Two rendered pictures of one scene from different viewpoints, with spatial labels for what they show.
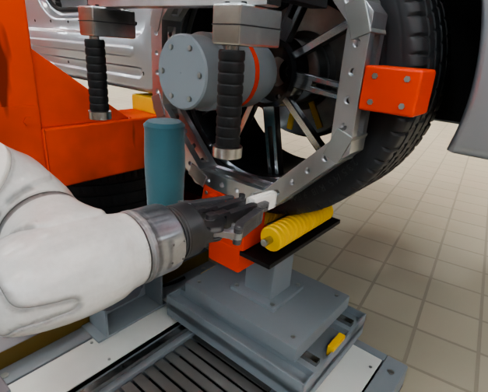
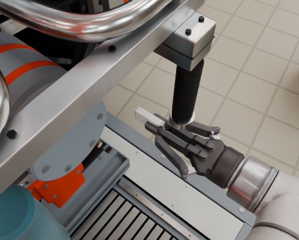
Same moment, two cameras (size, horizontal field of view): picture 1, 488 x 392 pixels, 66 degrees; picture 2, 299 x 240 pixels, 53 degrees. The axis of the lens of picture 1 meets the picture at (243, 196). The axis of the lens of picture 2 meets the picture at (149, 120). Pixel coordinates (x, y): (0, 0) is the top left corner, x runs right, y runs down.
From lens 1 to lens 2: 0.73 m
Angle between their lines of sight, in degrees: 72
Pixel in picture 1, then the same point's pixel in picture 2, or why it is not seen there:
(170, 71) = (58, 155)
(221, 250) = (68, 190)
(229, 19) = (207, 42)
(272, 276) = not seen: hidden behind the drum
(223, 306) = (63, 211)
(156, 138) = (36, 220)
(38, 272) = not seen: outside the picture
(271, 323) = (85, 172)
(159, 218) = (262, 165)
